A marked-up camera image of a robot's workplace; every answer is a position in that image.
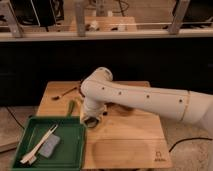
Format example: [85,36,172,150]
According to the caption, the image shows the dark metal cup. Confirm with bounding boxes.
[84,117,99,128]

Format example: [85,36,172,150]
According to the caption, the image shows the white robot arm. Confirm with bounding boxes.
[80,67,213,137]

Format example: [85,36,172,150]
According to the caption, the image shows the green plastic tray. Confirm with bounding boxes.
[10,115,87,171]

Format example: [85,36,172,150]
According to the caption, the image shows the green vegetable piece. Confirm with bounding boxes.
[67,100,75,116]

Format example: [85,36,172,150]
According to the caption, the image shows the grey blue sponge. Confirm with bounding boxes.
[39,134,60,158]

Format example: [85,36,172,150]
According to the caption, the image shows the black cable left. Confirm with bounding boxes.
[5,106,26,130]

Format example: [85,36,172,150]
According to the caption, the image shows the black cable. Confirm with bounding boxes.
[168,136,213,154]
[5,106,26,130]

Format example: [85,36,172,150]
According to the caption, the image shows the metal frame rail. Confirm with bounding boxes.
[0,0,213,42]

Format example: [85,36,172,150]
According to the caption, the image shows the black cable right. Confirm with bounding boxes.
[168,136,213,154]

